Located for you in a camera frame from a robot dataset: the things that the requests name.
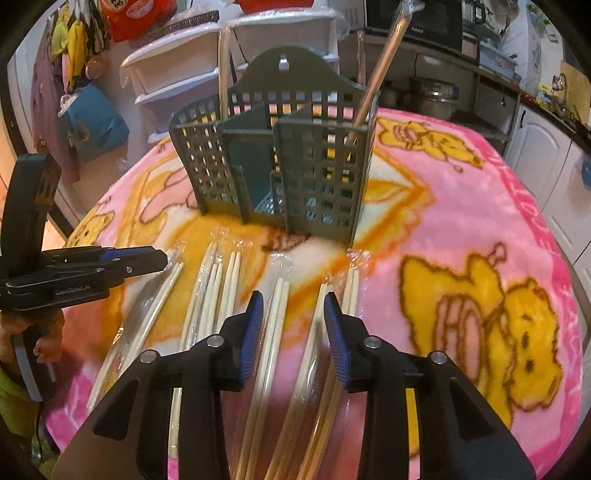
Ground yellow hanging cloths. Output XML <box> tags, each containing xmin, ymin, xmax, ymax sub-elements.
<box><xmin>51</xmin><ymin>9</ymin><xmax>100</xmax><ymax>86</ymax></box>

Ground red plastic basin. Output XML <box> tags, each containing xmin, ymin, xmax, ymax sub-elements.
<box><xmin>235</xmin><ymin>0</ymin><xmax>278</xmax><ymax>14</ymax></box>

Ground red tote bag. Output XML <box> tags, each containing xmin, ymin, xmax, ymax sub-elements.
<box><xmin>104</xmin><ymin>0</ymin><xmax>178</xmax><ymax>42</ymax></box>

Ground metal faucet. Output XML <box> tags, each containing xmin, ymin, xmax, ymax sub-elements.
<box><xmin>551</xmin><ymin>71</ymin><xmax>570</xmax><ymax>116</ymax></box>

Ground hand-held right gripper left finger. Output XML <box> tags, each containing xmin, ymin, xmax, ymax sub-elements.
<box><xmin>92</xmin><ymin>291</ymin><xmax>265</xmax><ymax>480</ymax></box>

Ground wrapped brown chopsticks pair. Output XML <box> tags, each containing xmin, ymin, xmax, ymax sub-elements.
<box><xmin>346</xmin><ymin>0</ymin><xmax>423</xmax><ymax>144</ymax></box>

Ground light blue appliance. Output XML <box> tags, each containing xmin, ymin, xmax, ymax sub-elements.
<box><xmin>478</xmin><ymin>39</ymin><xmax>515</xmax><ymax>79</ymax></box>

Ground large steel pot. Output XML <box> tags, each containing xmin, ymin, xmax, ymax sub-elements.
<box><xmin>409</xmin><ymin>76</ymin><xmax>455</xmax><ymax>121</ymax></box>

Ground metal shelf rack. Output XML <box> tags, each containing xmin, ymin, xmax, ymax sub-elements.
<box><xmin>358</xmin><ymin>28</ymin><xmax>525</xmax><ymax>153</ymax></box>

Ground wooden cutting board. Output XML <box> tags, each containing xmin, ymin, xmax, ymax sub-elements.
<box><xmin>561</xmin><ymin>60</ymin><xmax>591</xmax><ymax>100</ymax></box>

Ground white kitchen cabinets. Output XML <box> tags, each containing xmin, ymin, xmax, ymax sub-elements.
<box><xmin>503</xmin><ymin>90</ymin><xmax>591</xmax><ymax>278</ymax></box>

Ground grey plastic utensil holder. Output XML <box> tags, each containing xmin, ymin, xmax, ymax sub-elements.
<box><xmin>168</xmin><ymin>47</ymin><xmax>382</xmax><ymax>245</ymax></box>

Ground pink printed bear blanket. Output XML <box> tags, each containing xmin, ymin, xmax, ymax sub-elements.
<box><xmin>44</xmin><ymin>108</ymin><xmax>585</xmax><ymax>480</ymax></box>

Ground black microwave oven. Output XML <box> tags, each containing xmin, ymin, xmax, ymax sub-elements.
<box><xmin>365</xmin><ymin>0</ymin><xmax>465</xmax><ymax>54</ymax></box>

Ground person's left hand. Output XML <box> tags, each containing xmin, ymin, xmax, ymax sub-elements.
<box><xmin>0</xmin><ymin>307</ymin><xmax>68</xmax><ymax>384</ymax></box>

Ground wicker basket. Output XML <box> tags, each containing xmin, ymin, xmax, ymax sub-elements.
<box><xmin>159</xmin><ymin>11</ymin><xmax>215</xmax><ymax>35</ymax></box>

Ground blue bag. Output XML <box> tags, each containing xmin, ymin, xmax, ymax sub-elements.
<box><xmin>65</xmin><ymin>83</ymin><xmax>130</xmax><ymax>162</ymax></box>

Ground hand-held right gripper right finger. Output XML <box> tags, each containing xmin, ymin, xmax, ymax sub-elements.
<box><xmin>323</xmin><ymin>292</ymin><xmax>536</xmax><ymax>480</ymax></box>

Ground white plastic drawer unit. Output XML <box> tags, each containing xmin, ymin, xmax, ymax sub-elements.
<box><xmin>121</xmin><ymin>21</ymin><xmax>222</xmax><ymax>134</ymax></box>
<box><xmin>228</xmin><ymin>7</ymin><xmax>347</xmax><ymax>88</ymax></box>

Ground mauve hanging cloth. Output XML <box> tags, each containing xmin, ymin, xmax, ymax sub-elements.
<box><xmin>31</xmin><ymin>46</ymin><xmax>80</xmax><ymax>185</ymax></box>

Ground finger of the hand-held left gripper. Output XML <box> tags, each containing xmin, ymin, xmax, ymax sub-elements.
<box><xmin>95</xmin><ymin>246</ymin><xmax>168</xmax><ymax>280</ymax></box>
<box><xmin>41</xmin><ymin>247</ymin><xmax>117</xmax><ymax>266</ymax></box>

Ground blue hanging towel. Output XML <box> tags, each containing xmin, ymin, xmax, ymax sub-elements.
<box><xmin>575</xmin><ymin>154</ymin><xmax>591</xmax><ymax>192</ymax></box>

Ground black blender jug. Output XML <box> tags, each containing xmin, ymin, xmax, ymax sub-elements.
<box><xmin>462</xmin><ymin>0</ymin><xmax>485</xmax><ymax>25</ymax></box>

